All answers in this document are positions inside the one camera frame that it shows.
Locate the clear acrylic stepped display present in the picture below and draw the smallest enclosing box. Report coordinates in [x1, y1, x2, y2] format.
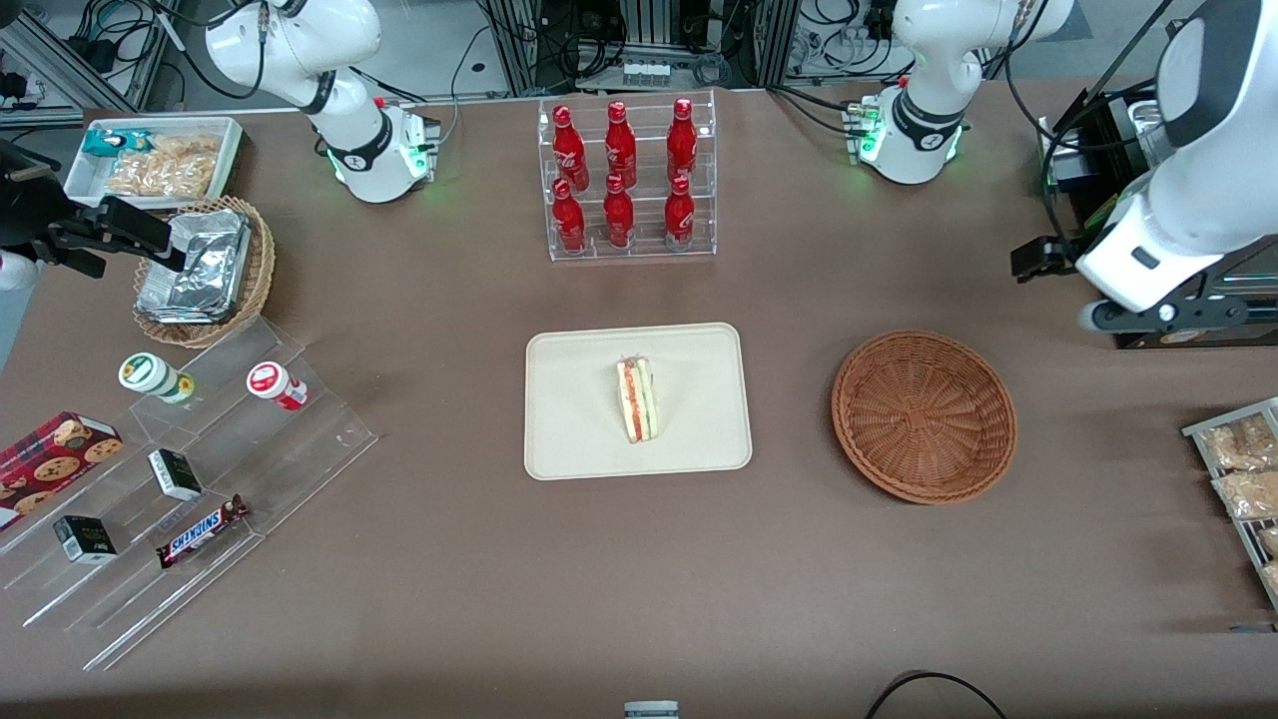
[0, 317, 379, 672]

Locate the black floor cable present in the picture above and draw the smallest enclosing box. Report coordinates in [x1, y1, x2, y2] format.
[864, 671, 1009, 719]

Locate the steel food pan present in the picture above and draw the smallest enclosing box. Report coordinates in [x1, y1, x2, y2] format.
[1127, 97, 1169, 166]

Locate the small black box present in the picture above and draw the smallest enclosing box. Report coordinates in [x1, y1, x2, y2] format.
[53, 515, 119, 565]
[148, 448, 204, 501]

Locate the teal snack packet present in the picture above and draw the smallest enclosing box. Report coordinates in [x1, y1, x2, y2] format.
[82, 128, 153, 159]

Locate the red cookie box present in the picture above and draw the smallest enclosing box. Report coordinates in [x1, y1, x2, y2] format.
[0, 411, 125, 531]

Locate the black food warmer yellow panel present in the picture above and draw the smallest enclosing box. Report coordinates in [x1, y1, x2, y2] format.
[1036, 15, 1278, 351]

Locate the aluminium frame rack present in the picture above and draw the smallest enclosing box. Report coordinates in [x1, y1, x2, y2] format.
[482, 0, 802, 97]

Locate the white rectangular snack bin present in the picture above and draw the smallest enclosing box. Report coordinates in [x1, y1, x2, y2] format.
[63, 116, 247, 209]

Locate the green lidded white cup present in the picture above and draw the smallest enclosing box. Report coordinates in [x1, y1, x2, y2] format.
[119, 353, 197, 405]

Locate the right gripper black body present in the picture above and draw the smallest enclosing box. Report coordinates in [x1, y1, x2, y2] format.
[0, 140, 107, 280]

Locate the large bag of crackers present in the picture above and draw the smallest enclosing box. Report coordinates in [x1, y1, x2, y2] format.
[105, 135, 223, 199]

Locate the silver foil packet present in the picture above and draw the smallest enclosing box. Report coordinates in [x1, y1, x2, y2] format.
[136, 268, 237, 327]
[165, 208, 252, 293]

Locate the light tan wicker basket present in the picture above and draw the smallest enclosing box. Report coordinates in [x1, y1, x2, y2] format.
[132, 195, 277, 350]

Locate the triangle sandwich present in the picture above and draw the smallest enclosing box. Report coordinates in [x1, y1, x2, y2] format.
[615, 356, 659, 446]

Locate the red cola bottle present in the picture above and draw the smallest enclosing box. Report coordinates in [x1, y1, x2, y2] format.
[605, 101, 638, 189]
[552, 105, 590, 193]
[553, 179, 587, 254]
[667, 97, 698, 184]
[603, 174, 635, 249]
[664, 175, 696, 251]

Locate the red lidded white cup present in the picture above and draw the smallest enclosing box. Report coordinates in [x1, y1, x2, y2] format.
[247, 361, 309, 411]

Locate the grey wire snack rack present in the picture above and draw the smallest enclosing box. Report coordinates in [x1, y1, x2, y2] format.
[1182, 396, 1278, 612]

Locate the Snickers chocolate bar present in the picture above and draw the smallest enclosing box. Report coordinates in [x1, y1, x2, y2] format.
[157, 494, 250, 569]

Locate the beige plastic serving tray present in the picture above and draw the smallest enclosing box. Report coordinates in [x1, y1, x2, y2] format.
[524, 323, 753, 481]

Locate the clear acrylic bottle rack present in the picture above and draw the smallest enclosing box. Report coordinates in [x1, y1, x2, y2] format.
[537, 88, 718, 263]

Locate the brown round wicker basket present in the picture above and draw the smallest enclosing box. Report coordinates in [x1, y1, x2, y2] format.
[831, 331, 1018, 504]

